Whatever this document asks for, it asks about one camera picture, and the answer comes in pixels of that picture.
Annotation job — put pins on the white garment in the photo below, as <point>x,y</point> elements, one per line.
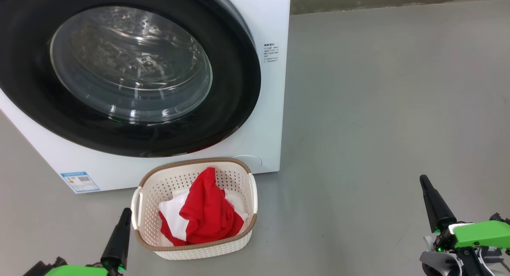
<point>171,212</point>

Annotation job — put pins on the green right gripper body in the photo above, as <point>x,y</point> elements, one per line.
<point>482,234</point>

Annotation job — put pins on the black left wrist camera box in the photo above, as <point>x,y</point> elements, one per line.
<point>44,268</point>

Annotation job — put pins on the round white filter cover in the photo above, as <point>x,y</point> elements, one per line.
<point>253,162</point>

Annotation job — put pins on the white front-load washing machine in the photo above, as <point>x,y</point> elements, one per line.
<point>271,128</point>

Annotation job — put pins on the printed text sticker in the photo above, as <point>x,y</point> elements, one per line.
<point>271,53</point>

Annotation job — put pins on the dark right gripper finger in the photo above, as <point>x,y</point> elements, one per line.
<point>436,208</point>

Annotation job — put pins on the dark round glass washer door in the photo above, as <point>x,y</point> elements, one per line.
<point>235,89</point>

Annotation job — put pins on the cream perforated laundry basket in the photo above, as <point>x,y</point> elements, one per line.
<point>155,196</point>

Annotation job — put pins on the red garment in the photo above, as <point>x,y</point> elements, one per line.
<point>207,212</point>

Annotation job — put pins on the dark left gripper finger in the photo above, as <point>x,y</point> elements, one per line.
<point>117,240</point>

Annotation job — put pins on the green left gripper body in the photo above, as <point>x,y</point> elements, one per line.
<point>75,271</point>

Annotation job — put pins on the blue energy label sticker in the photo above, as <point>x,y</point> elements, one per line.
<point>79,182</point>

